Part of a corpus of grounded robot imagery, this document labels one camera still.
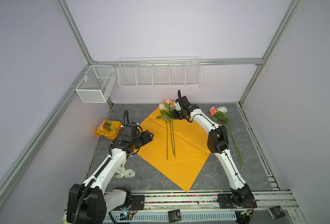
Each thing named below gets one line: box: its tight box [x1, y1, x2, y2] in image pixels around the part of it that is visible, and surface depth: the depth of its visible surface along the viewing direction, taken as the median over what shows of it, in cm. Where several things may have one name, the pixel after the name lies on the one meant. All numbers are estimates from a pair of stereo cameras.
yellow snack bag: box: [94, 118, 123, 141], surface depth 101 cm
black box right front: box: [267, 205, 287, 220], surface depth 71 cm
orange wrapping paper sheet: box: [134, 101, 212, 193], surface depth 94 cm
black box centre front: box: [167, 209, 182, 223], surface depth 70 cm
